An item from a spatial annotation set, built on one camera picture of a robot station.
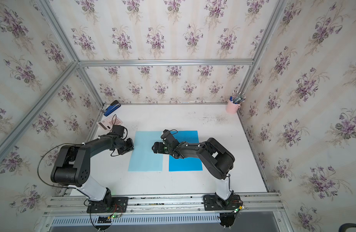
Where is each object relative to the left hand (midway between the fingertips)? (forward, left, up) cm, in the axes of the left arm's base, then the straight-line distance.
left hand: (134, 148), depth 94 cm
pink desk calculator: (+19, +23, +2) cm, 30 cm away
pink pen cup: (+30, -71, +8) cm, 77 cm away
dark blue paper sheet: (-11, -35, 0) cm, 36 cm away
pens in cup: (+37, -75, +12) cm, 85 cm away
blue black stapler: (+36, +23, +3) cm, 43 cm away
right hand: (-2, -16, +2) cm, 17 cm away
